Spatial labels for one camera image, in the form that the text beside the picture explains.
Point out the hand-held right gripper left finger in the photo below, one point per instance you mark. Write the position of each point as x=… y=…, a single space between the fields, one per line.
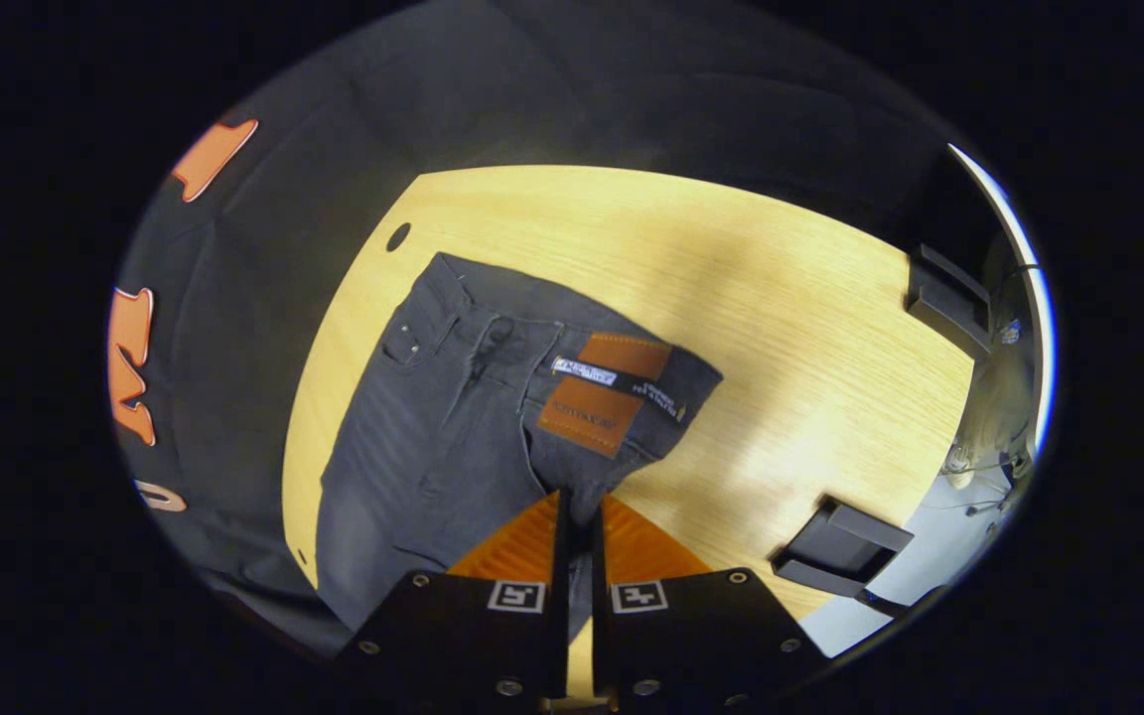
x=560 y=616

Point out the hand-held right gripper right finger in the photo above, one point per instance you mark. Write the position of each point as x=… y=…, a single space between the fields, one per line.
x=600 y=636

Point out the dark grey jeans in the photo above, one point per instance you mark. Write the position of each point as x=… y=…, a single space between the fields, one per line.
x=433 y=447

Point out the black backdrop cloth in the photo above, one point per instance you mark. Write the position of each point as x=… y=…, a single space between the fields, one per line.
x=264 y=298

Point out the black bracket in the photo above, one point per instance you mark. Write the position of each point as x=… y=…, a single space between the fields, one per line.
x=944 y=303
x=840 y=551

